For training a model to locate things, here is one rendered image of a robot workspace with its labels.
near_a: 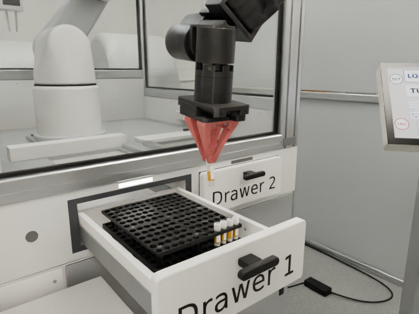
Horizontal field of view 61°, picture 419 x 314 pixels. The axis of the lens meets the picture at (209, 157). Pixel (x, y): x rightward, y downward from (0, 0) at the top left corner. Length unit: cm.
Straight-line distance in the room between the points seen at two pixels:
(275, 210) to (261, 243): 57
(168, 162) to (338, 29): 168
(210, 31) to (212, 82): 7
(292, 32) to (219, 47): 58
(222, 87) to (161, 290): 28
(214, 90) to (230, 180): 45
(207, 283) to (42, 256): 37
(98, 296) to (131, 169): 26
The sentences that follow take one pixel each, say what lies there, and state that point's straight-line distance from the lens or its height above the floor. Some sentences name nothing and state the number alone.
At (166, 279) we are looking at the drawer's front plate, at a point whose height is 92.
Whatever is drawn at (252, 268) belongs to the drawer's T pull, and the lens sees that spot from 51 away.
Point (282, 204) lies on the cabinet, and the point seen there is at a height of 77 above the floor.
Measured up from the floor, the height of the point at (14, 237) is 88.
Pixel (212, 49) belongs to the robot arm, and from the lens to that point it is 51.
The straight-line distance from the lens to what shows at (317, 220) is 251.
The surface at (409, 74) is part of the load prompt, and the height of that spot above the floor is 116.
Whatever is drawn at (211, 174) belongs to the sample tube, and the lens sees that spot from 57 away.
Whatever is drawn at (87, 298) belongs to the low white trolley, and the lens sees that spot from 75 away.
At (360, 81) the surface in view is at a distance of 221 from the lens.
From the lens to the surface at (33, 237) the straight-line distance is 75.
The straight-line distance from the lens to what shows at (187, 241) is 61.
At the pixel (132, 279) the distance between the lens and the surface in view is 57.
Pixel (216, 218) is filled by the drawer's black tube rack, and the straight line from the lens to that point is 68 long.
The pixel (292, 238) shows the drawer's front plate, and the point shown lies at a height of 90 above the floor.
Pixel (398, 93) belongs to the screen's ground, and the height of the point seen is 110.
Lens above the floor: 117
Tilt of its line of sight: 14 degrees down
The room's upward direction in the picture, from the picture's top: straight up
